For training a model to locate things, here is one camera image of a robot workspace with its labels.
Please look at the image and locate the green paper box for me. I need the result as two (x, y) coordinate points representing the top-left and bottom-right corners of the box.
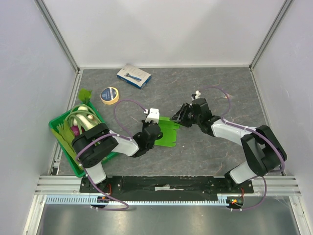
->
(155, 116), (180, 147)

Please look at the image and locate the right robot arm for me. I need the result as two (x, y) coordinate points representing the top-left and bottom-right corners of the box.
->
(171, 98), (287, 193)

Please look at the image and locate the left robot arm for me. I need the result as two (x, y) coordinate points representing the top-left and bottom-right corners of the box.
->
(71, 121), (163, 192)

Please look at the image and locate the white razor box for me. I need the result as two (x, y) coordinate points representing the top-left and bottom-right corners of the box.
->
(116, 64), (152, 89)

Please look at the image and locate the masking tape roll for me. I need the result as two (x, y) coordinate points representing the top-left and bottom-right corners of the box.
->
(100, 87), (120, 105)

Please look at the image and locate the white toy radish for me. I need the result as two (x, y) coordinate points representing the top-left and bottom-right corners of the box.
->
(77, 105), (89, 114)

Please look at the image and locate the toy green leaf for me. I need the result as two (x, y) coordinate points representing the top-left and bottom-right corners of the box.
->
(78, 89), (92, 104)

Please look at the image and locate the purple toy onion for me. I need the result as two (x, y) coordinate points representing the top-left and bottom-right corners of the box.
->
(71, 125), (83, 137)

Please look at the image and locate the green plastic basket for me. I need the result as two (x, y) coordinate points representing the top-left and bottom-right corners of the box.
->
(48, 102), (118, 178)

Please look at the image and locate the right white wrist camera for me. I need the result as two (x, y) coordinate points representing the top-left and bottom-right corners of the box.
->
(191, 90), (201, 100)

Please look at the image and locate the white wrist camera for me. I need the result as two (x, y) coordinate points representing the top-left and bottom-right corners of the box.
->
(143, 108), (160, 124)
(191, 90), (201, 100)

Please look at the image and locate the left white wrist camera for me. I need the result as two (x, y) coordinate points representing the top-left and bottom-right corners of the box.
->
(143, 108), (160, 124)

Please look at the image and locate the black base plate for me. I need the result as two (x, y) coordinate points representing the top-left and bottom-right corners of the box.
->
(79, 175), (254, 196)

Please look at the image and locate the slotted cable duct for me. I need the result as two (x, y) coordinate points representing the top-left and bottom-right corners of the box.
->
(45, 195), (230, 206)

